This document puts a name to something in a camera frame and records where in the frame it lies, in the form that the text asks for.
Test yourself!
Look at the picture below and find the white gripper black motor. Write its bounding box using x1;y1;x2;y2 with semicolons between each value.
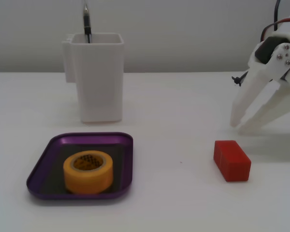
230;6;290;135

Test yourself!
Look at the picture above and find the red rectangular cube block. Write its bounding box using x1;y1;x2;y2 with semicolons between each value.
213;140;252;182

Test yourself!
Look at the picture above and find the white plastic pen holder box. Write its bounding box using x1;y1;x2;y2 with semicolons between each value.
61;33;125;124

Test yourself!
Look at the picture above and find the black ballpoint pen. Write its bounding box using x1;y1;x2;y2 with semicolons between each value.
82;0;92;44

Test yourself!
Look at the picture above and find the yellow masking tape roll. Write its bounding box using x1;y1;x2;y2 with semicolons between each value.
63;150;114;195

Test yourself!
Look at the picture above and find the purple metal tray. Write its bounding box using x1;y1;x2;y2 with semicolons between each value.
26;131;134;201

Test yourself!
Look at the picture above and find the black cable tie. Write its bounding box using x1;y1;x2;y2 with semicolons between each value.
231;71;249;87

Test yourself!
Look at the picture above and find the red and black cable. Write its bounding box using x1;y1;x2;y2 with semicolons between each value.
259;0;290;44

